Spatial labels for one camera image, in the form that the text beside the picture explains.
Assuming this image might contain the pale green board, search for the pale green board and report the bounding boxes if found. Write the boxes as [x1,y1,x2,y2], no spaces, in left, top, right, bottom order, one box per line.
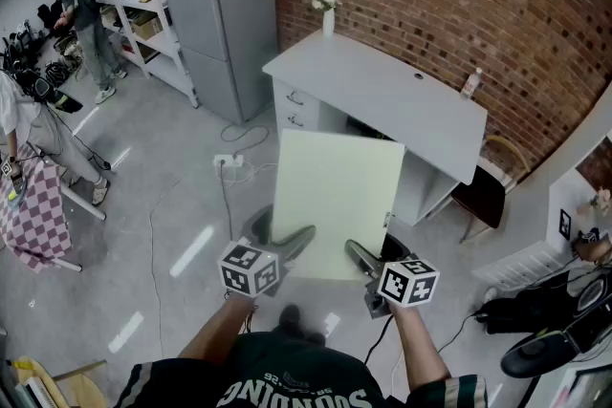
[270,128,406,282]

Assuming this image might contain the grey refrigerator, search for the grey refrigerator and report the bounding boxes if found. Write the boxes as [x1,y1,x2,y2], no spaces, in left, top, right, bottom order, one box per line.
[152,0,280,126]

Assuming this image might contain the person's right forearm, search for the person's right forearm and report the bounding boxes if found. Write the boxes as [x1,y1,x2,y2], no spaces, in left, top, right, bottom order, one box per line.
[389,303,453,386]

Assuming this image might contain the pile of black equipment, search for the pile of black equipment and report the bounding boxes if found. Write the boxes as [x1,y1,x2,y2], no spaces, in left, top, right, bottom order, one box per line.
[0,4,66,88]

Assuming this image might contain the wooden chair with dark seat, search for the wooden chair with dark seat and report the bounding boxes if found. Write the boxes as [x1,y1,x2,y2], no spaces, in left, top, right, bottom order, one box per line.
[450,134,533,246]

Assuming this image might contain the white floor cable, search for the white floor cable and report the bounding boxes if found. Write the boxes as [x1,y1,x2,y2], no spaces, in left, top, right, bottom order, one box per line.
[218,161,279,185]

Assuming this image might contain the pink flowers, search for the pink flowers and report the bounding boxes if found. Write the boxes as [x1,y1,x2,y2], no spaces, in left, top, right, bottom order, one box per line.
[575,187,612,220]

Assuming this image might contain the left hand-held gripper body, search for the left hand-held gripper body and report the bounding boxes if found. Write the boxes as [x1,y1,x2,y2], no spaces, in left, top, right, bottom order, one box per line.
[217,240,299,301]

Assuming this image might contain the cardboard box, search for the cardboard box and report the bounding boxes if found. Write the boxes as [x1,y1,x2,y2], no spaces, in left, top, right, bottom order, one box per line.
[130,12,164,40]

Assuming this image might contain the light wooden chair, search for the light wooden chair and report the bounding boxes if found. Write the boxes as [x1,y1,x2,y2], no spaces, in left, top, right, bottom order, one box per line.
[0,354,109,408]

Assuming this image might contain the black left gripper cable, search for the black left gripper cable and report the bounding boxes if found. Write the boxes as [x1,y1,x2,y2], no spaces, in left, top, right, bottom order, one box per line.
[242,299,260,333]

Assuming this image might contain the grey floor cable loop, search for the grey floor cable loop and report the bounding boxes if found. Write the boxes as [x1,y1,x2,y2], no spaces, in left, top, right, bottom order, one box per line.
[219,122,272,157]

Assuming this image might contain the person's left forearm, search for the person's left forearm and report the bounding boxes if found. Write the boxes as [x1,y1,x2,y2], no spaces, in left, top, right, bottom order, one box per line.
[178,293,259,363]

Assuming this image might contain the framed picture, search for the framed picture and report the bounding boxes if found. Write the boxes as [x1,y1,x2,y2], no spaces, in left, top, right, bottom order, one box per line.
[557,362,612,408]

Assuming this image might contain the white table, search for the white table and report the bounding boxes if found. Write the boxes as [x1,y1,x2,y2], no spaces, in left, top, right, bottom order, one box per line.
[261,29,489,228]

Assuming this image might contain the clear bottle with red label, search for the clear bottle with red label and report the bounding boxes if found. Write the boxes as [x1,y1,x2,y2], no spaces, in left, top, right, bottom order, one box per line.
[459,67,485,101]

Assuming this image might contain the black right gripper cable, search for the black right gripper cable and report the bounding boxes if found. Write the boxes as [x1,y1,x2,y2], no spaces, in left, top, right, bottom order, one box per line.
[364,314,394,365]

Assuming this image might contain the white slatted rack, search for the white slatted rack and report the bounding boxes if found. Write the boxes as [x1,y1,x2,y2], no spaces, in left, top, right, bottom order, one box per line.
[470,239,563,291]

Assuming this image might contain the black bag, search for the black bag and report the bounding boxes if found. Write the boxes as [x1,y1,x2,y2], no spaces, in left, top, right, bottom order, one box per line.
[476,262,612,379]

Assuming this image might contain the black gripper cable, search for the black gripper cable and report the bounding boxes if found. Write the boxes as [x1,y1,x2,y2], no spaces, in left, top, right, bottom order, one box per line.
[364,314,394,365]
[242,299,260,333]

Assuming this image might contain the black floor cable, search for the black floor cable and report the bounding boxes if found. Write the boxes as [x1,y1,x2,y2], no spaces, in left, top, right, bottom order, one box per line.
[219,163,236,241]

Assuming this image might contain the white metal shelf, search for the white metal shelf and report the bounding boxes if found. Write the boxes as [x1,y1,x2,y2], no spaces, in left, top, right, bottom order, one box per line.
[64,0,200,109]

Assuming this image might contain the black and white tag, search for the black and white tag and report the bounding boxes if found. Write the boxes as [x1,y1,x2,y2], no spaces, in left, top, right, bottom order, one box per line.
[558,207,575,242]

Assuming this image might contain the person's dark green shirt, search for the person's dark green shirt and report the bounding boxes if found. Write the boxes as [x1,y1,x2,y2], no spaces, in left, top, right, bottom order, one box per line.
[114,332,489,408]

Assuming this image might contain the pink checkered tablecloth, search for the pink checkered tablecloth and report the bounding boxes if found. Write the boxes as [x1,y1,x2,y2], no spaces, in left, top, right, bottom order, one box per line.
[0,155,75,274]

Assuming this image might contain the person's black shoe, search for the person's black shoe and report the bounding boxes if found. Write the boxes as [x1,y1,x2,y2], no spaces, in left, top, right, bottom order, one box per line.
[278,304,327,346]

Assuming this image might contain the white metal table leg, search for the white metal table leg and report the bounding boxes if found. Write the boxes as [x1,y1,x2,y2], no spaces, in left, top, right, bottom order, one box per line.
[58,183,108,223]

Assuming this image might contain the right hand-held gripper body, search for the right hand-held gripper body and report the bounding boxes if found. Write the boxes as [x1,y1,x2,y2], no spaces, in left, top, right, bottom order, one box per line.
[362,254,442,320]

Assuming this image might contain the white power strip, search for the white power strip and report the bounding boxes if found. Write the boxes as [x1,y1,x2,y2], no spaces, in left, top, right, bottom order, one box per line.
[212,153,246,169]

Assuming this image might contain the white side cabinet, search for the white side cabinet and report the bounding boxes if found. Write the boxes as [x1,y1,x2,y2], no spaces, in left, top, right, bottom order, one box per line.
[546,142,612,257]

